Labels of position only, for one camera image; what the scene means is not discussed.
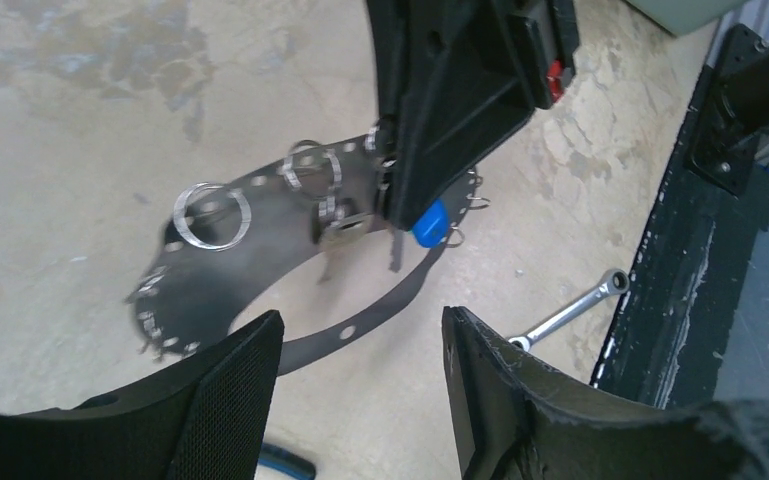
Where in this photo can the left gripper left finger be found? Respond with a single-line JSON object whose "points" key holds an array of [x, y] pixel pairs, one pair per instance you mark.
{"points": [[203, 417]]}

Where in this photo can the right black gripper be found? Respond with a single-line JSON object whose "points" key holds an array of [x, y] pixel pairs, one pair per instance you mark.
{"points": [[455, 79]]}

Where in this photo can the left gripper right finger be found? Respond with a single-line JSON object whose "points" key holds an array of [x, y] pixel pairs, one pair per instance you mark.
{"points": [[516, 417]]}

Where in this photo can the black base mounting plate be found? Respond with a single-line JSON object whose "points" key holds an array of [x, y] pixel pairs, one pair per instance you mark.
{"points": [[694, 325]]}

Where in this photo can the silver ratchet wrench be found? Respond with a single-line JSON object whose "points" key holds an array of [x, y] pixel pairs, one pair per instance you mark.
{"points": [[614, 282]]}

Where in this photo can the clear plastic storage bin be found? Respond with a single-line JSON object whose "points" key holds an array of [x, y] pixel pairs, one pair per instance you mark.
{"points": [[681, 17]]}

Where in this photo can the blue handled pliers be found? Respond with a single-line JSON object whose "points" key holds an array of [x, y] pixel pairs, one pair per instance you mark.
{"points": [[288, 463]]}

